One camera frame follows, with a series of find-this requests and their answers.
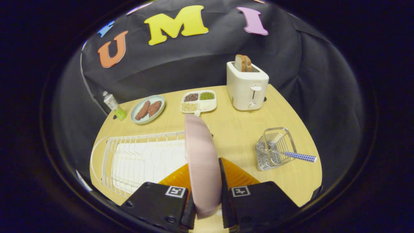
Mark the spoon with blue checked handle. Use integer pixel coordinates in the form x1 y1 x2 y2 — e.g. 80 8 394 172
267 144 317 163

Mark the green drink bottle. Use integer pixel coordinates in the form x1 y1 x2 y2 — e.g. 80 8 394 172
103 91 127 121

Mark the metal wire basket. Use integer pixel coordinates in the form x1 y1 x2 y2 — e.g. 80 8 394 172
255 127 297 171

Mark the brown meat patty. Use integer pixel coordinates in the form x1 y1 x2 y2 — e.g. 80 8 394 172
147 101 162 117
135 101 151 121

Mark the black backdrop cloth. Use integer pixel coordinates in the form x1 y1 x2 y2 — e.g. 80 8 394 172
53 0 366 194

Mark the pale green plate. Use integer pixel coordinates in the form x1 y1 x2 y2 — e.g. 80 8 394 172
130 95 166 125

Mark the white divided tray with grains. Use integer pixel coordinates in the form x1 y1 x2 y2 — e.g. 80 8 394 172
180 90 217 116

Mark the pink plate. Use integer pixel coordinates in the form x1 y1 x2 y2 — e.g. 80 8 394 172
184 114 223 219

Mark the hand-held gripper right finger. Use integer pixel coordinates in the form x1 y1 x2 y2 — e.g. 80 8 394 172
219 157 300 233

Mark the white wire dish rack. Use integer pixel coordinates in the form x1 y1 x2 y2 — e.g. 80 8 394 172
90 130 194 198

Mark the white toaster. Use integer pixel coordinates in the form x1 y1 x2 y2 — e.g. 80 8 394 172
226 61 269 111

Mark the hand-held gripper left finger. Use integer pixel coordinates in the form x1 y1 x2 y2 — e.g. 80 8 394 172
120 163 197 233

